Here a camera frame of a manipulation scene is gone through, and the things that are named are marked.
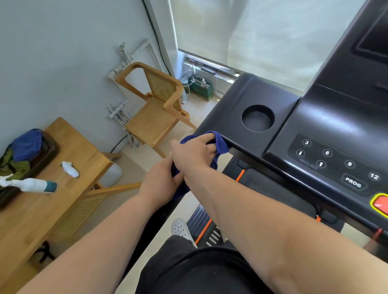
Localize person's right hand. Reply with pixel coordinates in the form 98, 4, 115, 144
169, 133, 219, 183

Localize person's left hand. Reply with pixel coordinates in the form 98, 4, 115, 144
138, 157, 185, 210

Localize dark blue cleaning cloth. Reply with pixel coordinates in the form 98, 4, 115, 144
170, 130, 230, 201

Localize person's right forearm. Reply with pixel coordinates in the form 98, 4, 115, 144
184, 165, 388, 294

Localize person's left forearm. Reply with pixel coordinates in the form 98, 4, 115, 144
17, 193, 159, 294

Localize white perforated shoe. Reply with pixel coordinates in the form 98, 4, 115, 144
171, 218, 198, 248

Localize green box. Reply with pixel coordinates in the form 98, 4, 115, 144
190, 76, 214, 102

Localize wooden rattan-back chair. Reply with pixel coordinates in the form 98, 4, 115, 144
115, 62, 198, 159

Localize white round container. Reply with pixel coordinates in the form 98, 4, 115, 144
98, 163, 123, 188

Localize wooden chair with rattan side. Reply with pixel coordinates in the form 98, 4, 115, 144
55, 181, 143, 237

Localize black shorts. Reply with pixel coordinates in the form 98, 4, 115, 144
135, 235, 275, 294

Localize white pipe valve manifold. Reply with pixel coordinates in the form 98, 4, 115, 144
106, 99, 140, 149

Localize small white spray bottle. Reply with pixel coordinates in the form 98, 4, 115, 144
61, 161, 80, 179

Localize black treadmill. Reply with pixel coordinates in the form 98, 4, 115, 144
121, 0, 388, 282

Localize white roller blind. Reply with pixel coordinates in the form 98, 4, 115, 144
170, 0, 368, 92

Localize dark brown tray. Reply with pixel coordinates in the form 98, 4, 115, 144
0, 130, 60, 210

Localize wooden table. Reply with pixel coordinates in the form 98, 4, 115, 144
0, 117, 113, 294

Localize white spray bottle teal base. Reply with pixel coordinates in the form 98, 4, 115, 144
0, 174, 59, 195

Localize black sandal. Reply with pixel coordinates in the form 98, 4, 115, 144
32, 240, 56, 265

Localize blue folded cloth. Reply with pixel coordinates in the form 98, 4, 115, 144
10, 129, 43, 162

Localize green cloth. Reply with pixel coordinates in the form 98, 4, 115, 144
0, 148, 31, 191

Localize white cables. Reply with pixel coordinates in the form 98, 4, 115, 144
178, 74, 195, 104

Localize white wall pipes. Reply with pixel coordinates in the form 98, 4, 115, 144
108, 39, 153, 83

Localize black wall cable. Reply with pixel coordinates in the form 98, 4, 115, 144
141, 0, 172, 77

